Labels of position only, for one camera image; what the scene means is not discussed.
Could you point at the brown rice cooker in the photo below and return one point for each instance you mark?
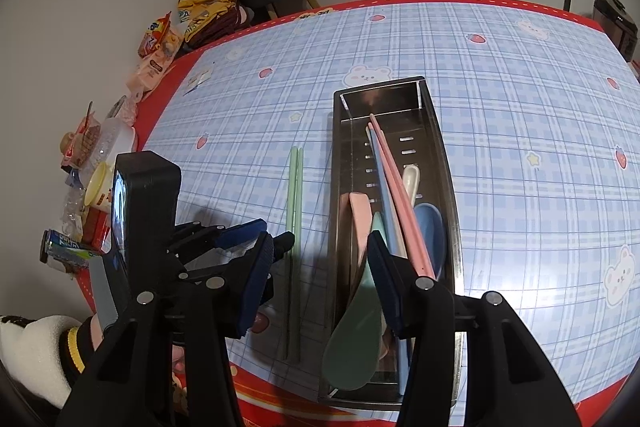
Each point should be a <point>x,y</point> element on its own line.
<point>615,24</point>

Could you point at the pink tissue packet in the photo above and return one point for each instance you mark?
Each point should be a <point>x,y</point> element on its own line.
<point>150,74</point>

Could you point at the snack cup with stick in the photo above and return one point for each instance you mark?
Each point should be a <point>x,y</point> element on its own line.
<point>80,142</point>

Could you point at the stainless steel utensil tray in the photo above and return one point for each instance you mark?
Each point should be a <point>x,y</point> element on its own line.
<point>440,147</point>

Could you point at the green spoon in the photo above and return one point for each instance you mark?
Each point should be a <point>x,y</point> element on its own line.
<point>350,347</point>

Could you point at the blue chopstick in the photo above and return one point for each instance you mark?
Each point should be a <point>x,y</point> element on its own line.
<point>386,207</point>
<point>393,207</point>

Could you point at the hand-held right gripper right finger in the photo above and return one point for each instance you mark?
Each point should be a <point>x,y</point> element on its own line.
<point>385,287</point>

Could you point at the red snack box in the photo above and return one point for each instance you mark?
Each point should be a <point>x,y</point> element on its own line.
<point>97,229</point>

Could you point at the pink spoon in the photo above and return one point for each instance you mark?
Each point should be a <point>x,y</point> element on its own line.
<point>357,227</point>

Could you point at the blue drink can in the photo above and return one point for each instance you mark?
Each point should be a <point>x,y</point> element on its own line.
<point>65,249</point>

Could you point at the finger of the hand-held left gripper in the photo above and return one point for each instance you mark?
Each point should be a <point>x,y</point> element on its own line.
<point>240,234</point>
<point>284,244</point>

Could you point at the green chopstick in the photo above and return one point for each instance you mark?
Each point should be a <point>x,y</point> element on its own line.
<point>290,207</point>

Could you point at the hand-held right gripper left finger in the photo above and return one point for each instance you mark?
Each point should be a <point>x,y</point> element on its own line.
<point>255,287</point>

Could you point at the small white sachet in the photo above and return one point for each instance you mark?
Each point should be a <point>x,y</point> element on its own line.
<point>199,82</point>

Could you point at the clear plastic container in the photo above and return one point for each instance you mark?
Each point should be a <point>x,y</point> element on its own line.
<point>117,139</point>

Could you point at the person's left hand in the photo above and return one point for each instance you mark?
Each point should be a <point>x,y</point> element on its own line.
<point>179,358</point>

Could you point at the orange snack bag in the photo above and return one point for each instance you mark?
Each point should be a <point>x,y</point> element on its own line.
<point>160,34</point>

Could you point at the yellow printed cloth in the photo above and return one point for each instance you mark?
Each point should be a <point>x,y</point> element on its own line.
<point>207,12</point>

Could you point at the blue spoon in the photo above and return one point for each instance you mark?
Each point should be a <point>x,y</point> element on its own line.
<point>431,237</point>

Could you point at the blue plaid table mat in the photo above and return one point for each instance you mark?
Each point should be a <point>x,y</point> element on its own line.
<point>500,132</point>

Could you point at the cream spoon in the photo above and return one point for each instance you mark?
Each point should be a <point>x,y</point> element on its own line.
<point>411,182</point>

